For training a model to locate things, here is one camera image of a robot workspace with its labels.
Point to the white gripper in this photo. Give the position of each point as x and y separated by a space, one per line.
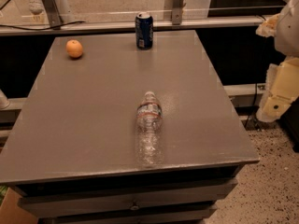
288 32

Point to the clear plastic water bottle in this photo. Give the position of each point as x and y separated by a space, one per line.
149 120

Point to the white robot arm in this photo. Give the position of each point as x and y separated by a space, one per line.
287 35

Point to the blue soda can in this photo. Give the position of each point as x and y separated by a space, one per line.
144 30

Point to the orange fruit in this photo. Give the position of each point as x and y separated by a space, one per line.
74 49

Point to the grey wooden drawer cabinet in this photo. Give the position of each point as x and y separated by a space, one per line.
72 156

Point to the cardboard box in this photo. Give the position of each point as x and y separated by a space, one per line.
11 213

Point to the metal rail frame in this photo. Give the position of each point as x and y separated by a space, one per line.
103 16

